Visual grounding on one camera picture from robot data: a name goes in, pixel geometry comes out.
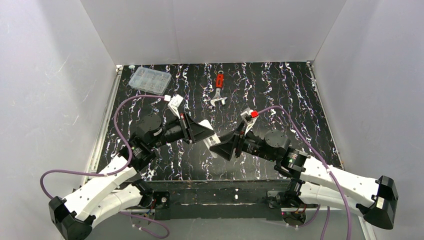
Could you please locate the white remote control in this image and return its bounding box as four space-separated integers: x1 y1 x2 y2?
199 119 221 159

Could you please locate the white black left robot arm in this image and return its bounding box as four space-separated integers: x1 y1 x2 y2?
48 113 220 240

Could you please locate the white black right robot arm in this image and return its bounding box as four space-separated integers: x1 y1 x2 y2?
204 130 399 230

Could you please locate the clear plastic screw box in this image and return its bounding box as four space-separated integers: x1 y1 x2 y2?
128 66 172 96

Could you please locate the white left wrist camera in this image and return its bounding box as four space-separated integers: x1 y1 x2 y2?
164 94 184 119

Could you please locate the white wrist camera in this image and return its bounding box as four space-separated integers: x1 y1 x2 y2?
240 107 259 135
164 94 184 119

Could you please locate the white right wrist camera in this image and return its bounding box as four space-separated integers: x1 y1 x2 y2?
240 107 259 135

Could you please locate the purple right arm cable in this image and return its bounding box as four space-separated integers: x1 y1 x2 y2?
256 105 353 240

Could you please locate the red handled adjustable wrench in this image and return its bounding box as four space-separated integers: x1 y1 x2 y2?
210 70 227 107

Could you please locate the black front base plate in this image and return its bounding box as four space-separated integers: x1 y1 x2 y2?
148 180 299 220

